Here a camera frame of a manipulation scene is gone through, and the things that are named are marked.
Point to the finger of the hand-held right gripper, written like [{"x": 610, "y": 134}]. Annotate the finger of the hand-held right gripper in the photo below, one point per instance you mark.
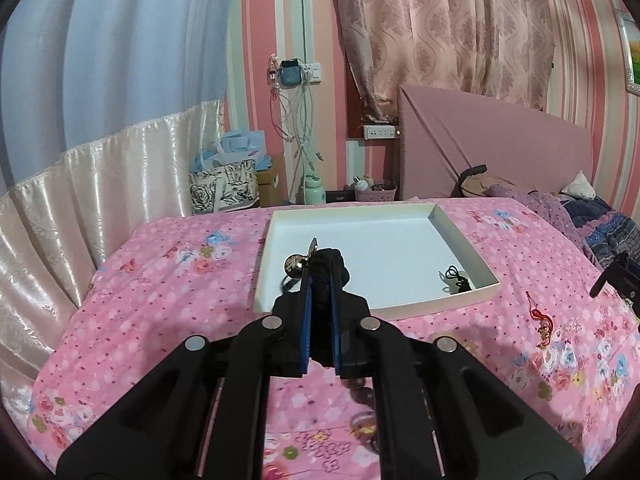
[{"x": 607, "y": 275}]

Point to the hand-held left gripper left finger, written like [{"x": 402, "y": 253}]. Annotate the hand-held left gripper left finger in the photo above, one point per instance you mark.
[{"x": 306, "y": 330}]

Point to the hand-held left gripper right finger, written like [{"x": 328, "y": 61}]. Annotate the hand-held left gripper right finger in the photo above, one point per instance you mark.
[{"x": 336, "y": 340}]

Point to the white shallow cardboard box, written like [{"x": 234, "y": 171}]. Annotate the white shallow cardboard box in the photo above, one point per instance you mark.
[{"x": 380, "y": 240}]

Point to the dark blue patterned blanket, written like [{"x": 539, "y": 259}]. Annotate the dark blue patterned blanket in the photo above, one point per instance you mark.
[{"x": 610, "y": 230}]

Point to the purple fleece blanket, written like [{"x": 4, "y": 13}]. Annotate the purple fleece blanket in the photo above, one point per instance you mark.
[{"x": 545, "y": 205}]

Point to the white cloth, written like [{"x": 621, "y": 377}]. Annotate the white cloth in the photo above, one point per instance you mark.
[{"x": 580, "y": 185}]

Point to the pink floral bedsheet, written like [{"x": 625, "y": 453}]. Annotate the pink floral bedsheet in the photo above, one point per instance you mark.
[{"x": 175, "y": 310}]

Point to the green water bottle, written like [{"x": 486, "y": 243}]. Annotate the green water bottle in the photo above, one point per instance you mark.
[{"x": 313, "y": 192}]

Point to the black case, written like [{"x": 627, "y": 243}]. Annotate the black case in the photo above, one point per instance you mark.
[{"x": 340, "y": 196}]

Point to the brown cardboard box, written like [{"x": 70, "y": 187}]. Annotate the brown cardboard box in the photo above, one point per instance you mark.
[{"x": 270, "y": 185}]

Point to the pink plastic basket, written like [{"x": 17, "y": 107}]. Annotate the pink plastic basket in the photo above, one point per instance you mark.
[{"x": 380, "y": 194}]

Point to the tan bag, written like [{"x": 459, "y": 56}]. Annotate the tan bag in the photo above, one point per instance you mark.
[{"x": 482, "y": 185}]

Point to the white lotion bottle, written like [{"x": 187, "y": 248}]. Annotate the white lotion bottle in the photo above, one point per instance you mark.
[{"x": 361, "y": 182}]

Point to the floral print tote bag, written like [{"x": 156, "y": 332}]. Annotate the floral print tote bag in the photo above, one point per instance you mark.
[{"x": 225, "y": 187}]

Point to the pink padded headboard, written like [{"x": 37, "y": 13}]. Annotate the pink padded headboard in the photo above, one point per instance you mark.
[{"x": 500, "y": 135}]

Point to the light blue gift bag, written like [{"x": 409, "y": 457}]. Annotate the light blue gift bag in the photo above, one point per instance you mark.
[{"x": 245, "y": 142}]

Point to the white power strip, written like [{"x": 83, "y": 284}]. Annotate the white power strip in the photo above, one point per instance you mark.
[{"x": 380, "y": 131}]

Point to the blue charger pouch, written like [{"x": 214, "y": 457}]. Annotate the blue charger pouch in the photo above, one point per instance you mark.
[{"x": 291, "y": 77}]

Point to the pink hanging charm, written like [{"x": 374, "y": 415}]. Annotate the pink hanging charm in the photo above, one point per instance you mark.
[{"x": 273, "y": 75}]

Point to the cream satin curtain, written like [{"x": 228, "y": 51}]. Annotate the cream satin curtain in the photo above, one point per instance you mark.
[{"x": 75, "y": 200}]

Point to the pink patterned curtain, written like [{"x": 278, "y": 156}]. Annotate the pink patterned curtain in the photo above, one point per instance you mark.
[{"x": 440, "y": 25}]

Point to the blue sheer curtain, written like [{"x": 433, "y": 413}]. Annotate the blue sheer curtain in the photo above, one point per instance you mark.
[{"x": 125, "y": 35}]

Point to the white wall socket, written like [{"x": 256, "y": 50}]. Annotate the white wall socket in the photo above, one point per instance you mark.
[{"x": 315, "y": 72}]

